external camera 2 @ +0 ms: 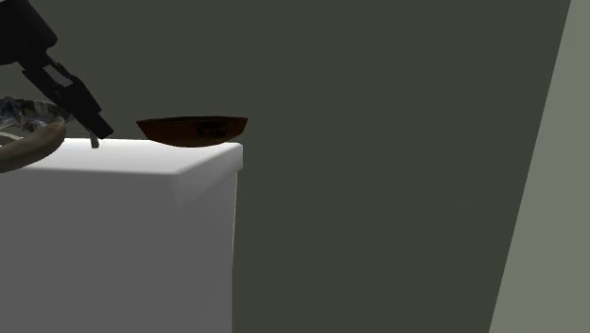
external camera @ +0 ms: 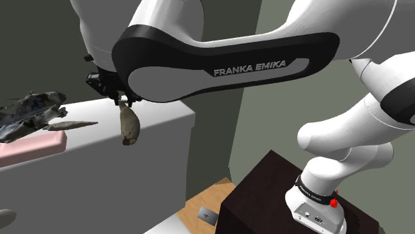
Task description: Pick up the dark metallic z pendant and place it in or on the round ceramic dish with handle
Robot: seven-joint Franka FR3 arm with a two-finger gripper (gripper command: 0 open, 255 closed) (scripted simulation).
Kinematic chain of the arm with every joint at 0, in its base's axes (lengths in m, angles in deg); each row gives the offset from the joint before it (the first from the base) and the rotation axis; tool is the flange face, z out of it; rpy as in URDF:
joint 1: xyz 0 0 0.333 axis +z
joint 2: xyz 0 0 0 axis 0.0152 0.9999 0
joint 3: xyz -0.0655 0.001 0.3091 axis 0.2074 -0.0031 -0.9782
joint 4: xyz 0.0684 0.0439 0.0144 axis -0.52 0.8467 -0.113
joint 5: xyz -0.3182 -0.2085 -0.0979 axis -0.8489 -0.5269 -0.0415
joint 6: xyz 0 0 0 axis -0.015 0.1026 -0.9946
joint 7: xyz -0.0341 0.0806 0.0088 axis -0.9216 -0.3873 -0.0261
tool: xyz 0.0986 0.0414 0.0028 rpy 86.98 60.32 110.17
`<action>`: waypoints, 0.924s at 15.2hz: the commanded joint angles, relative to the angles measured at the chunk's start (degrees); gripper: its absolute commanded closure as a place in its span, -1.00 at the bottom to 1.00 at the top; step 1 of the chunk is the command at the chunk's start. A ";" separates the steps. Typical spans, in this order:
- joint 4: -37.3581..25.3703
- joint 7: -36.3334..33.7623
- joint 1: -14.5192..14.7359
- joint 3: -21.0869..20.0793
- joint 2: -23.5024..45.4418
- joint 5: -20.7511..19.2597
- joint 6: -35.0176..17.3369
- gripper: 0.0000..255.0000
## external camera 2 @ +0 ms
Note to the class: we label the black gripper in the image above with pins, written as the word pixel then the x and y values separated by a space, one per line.
pixel 85 108

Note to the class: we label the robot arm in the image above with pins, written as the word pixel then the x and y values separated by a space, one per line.
pixel 20 27

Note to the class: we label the beige curved object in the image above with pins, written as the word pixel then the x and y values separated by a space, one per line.
pixel 32 145

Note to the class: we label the blue white patterned bowl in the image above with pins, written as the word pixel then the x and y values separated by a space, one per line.
pixel 23 113

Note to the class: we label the dark brown bowl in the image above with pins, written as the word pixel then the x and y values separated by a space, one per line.
pixel 189 131

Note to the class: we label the white cabinet block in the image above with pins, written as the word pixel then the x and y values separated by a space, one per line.
pixel 115 240

